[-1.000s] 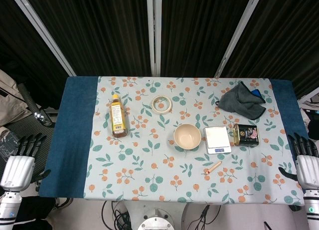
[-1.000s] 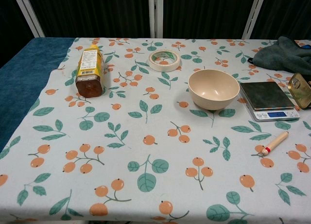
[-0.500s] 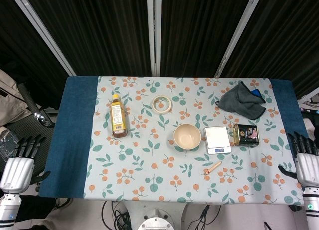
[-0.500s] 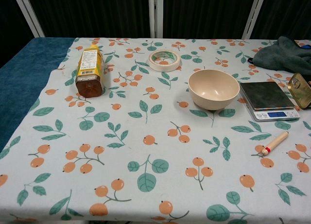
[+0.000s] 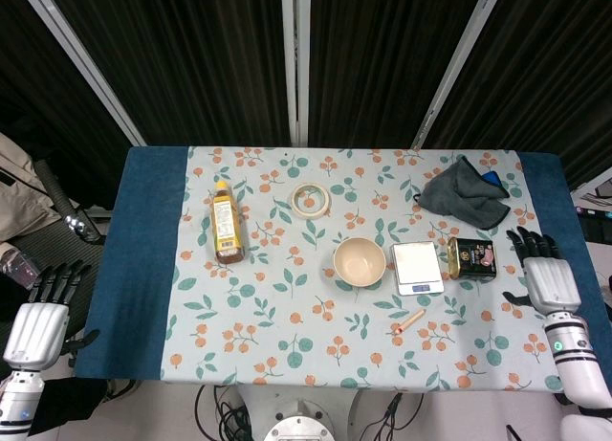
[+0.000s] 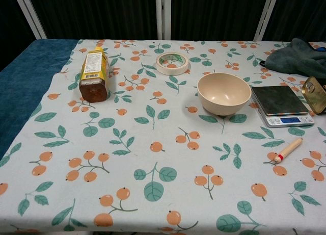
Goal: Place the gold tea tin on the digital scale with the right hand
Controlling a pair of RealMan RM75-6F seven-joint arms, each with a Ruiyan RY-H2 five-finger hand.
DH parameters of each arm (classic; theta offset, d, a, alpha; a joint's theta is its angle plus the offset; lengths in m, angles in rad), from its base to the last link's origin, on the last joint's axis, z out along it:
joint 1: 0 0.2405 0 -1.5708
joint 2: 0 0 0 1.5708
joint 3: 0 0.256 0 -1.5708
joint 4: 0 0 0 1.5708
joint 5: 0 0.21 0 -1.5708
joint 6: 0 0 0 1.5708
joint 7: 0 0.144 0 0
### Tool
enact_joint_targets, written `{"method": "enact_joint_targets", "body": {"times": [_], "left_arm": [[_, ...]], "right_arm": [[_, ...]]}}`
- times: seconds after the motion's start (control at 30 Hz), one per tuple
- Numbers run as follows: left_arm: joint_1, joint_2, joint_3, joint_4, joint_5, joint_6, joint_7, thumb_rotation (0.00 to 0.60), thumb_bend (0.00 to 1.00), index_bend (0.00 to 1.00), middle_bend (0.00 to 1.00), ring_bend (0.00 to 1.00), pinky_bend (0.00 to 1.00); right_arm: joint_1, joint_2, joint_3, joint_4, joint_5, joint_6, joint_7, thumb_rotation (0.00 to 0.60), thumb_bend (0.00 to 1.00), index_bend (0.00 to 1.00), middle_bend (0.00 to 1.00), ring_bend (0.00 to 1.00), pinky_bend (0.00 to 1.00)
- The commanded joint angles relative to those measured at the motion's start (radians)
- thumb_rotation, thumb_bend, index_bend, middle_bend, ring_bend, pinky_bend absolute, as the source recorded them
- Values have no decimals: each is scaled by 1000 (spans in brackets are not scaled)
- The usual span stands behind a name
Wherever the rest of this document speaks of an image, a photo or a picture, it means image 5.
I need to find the black rectangular tin can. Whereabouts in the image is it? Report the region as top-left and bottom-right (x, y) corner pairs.
(447, 236), (498, 281)

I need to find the black cable bundle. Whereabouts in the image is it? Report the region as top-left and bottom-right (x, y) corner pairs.
(358, 390), (425, 441)
(194, 385), (262, 441)

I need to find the grey cloth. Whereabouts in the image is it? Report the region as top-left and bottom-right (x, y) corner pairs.
(413, 155), (512, 231)

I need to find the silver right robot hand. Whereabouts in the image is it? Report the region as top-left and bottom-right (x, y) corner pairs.
(501, 226), (583, 315)

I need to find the beige masking tape roll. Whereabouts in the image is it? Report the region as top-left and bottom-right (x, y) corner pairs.
(291, 183), (331, 221)

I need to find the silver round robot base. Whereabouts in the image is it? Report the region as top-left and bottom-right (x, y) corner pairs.
(262, 400), (337, 441)

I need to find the black mesh chair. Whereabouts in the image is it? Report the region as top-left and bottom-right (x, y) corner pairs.
(0, 196), (114, 337)

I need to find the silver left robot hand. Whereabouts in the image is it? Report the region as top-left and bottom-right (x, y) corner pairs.
(2, 262), (101, 371)

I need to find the beige jacket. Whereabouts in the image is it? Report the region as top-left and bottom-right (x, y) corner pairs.
(0, 133), (63, 244)

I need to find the yellow honey bottle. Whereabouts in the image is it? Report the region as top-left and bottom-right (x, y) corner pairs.
(210, 180), (246, 264)

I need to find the small digital kitchen scale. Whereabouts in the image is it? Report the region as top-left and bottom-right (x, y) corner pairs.
(390, 241), (446, 298)

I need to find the blue table cover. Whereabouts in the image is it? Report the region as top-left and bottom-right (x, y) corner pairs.
(71, 146), (612, 394)

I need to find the beige bowl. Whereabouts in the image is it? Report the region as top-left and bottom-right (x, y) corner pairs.
(333, 236), (386, 289)

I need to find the white frame post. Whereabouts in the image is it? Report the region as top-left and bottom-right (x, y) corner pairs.
(410, 0), (509, 149)
(280, 0), (313, 146)
(12, 0), (146, 147)

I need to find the floral patterned tablecloth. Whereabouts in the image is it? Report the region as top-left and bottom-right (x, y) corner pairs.
(160, 146), (565, 393)

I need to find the small wooden stick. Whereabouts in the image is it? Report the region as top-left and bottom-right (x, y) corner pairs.
(391, 309), (427, 336)

